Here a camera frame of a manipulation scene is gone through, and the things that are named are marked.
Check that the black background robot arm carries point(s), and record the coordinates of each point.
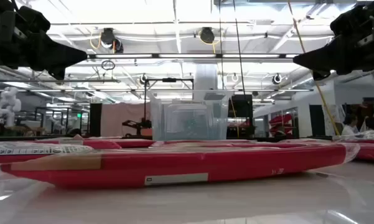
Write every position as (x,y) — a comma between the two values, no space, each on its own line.
(138,124)

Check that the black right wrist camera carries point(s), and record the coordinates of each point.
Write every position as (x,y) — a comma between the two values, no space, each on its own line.
(351,20)

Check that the overhead LED light bar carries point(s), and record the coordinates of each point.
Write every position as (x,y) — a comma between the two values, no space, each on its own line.
(186,56)

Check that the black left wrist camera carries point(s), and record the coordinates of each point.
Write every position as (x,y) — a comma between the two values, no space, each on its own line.
(34,20)

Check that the black cabinet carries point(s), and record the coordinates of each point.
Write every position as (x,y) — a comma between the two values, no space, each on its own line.
(241,107)

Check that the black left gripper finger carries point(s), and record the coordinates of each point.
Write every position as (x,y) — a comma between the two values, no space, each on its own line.
(59,74)
(59,54)

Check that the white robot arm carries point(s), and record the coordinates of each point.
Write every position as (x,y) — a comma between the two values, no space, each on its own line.
(7,105)

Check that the black rectangular panel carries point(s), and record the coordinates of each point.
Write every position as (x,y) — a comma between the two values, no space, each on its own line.
(95,119)

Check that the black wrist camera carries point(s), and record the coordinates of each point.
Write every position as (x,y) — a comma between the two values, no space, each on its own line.
(34,20)
(351,20)

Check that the clear plastic storage bin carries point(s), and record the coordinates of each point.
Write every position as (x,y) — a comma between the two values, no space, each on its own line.
(189,124)

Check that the person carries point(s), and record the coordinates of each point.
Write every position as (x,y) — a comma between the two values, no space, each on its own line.
(350,129)

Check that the red bin storage shelf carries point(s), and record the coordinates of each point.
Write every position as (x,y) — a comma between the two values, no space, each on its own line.
(281,120)

